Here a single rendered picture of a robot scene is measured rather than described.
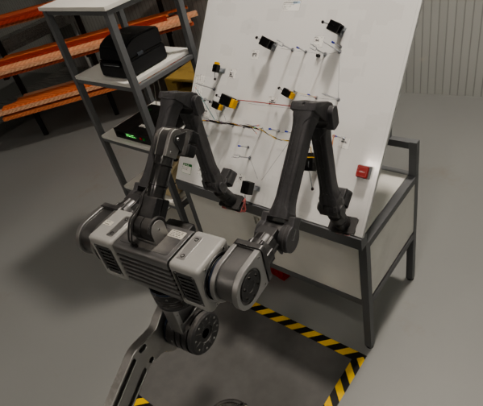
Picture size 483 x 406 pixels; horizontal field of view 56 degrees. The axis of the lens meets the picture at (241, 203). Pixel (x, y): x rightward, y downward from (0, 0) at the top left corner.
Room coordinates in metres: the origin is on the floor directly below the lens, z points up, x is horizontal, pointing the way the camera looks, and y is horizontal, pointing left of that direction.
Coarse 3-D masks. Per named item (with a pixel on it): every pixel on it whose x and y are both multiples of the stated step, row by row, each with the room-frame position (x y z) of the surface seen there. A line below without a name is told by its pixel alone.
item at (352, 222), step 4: (348, 216) 1.26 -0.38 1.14; (348, 220) 1.22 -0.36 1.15; (352, 220) 1.24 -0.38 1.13; (356, 220) 1.23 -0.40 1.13; (332, 224) 1.26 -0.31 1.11; (344, 224) 1.20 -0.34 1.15; (348, 224) 1.22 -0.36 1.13; (352, 224) 1.22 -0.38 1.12; (356, 224) 1.22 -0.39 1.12; (328, 228) 1.26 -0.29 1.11; (332, 228) 1.25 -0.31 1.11; (336, 228) 1.24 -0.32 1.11; (340, 228) 1.21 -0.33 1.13; (344, 228) 1.21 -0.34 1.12; (348, 228) 1.22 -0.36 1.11; (352, 228) 1.21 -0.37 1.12; (344, 232) 1.21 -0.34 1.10; (348, 232) 1.21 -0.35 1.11; (352, 232) 1.20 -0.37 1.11
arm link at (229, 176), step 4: (224, 168) 1.59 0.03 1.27; (228, 168) 1.58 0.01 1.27; (224, 172) 1.57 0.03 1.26; (228, 172) 1.56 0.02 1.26; (232, 172) 1.58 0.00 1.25; (224, 176) 1.55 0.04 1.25; (228, 176) 1.56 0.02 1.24; (232, 176) 1.57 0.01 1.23; (224, 180) 1.54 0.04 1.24; (228, 180) 1.55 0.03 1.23; (232, 180) 1.56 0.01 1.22; (220, 184) 1.48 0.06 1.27; (224, 184) 1.50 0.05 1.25; (232, 184) 1.55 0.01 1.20; (220, 188) 1.48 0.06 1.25; (224, 188) 1.49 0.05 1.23; (224, 192) 1.49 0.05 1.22
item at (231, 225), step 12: (204, 204) 2.17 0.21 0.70; (216, 204) 2.09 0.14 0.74; (204, 216) 2.20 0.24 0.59; (216, 216) 2.12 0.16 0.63; (228, 216) 2.04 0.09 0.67; (240, 216) 1.97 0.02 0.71; (252, 216) 1.90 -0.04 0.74; (204, 228) 2.23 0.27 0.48; (216, 228) 2.14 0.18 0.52; (228, 228) 2.06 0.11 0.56; (240, 228) 1.99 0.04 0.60; (252, 228) 1.92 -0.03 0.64; (228, 240) 2.09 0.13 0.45
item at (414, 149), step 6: (390, 132) 1.91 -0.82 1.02; (390, 138) 1.91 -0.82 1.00; (396, 138) 1.89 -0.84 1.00; (402, 138) 1.88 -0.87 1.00; (390, 144) 1.90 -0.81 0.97; (396, 144) 1.87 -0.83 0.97; (402, 144) 1.85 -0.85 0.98; (408, 144) 1.83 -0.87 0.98; (414, 144) 1.80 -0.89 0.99; (414, 150) 1.80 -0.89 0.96; (414, 156) 1.80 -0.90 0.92; (414, 162) 1.80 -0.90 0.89; (414, 168) 1.80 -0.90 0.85; (414, 174) 1.80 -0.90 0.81
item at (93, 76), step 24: (72, 0) 2.65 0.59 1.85; (96, 0) 2.48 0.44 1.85; (120, 0) 2.34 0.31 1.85; (48, 24) 2.70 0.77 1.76; (120, 24) 3.02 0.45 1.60; (120, 48) 2.29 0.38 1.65; (168, 48) 2.74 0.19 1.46; (192, 48) 2.59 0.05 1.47; (72, 72) 2.69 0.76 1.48; (96, 72) 2.64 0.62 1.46; (144, 72) 2.42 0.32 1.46; (168, 72) 2.45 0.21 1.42; (96, 120) 2.70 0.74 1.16; (144, 120) 2.30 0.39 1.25; (120, 144) 2.56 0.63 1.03; (144, 144) 2.40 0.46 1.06; (120, 168) 2.71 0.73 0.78; (168, 216) 2.78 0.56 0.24; (192, 216) 2.70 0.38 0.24
